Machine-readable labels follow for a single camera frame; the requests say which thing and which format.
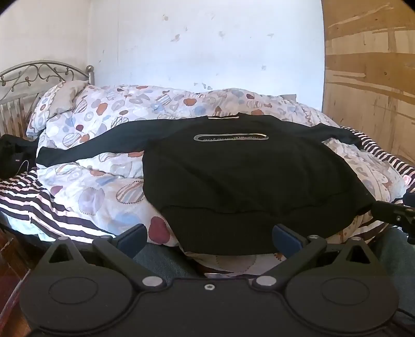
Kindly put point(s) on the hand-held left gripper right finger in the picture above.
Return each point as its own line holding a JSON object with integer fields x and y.
{"x": 285, "y": 241}

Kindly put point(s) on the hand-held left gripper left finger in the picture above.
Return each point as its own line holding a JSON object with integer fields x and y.
{"x": 129, "y": 240}

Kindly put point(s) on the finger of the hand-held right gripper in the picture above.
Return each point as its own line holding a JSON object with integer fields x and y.
{"x": 385, "y": 211}

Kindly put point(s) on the black sweater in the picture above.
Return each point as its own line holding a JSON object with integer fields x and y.
{"x": 227, "y": 178}

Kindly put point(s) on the person's left leg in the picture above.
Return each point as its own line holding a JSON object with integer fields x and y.
{"x": 162, "y": 262}

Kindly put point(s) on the person's leg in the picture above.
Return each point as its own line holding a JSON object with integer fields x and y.
{"x": 398, "y": 259}
{"x": 162, "y": 262}

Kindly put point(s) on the person's right leg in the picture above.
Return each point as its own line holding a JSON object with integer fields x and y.
{"x": 398, "y": 259}

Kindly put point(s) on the patterned white quilt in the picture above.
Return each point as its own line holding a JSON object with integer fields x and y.
{"x": 97, "y": 181}

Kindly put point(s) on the striped bed sheet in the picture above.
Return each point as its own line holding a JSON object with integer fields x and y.
{"x": 32, "y": 201}

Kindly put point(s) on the wooden board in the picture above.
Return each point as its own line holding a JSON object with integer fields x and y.
{"x": 373, "y": 81}

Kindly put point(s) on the grey pillow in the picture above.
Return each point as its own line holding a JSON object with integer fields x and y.
{"x": 288, "y": 96}

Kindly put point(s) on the black bag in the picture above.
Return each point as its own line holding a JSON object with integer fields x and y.
{"x": 13, "y": 152}

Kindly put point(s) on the patterned pillow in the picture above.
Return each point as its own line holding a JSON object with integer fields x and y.
{"x": 64, "y": 97}

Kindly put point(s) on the metal bed headboard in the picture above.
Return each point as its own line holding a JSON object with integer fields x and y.
{"x": 89, "y": 76}

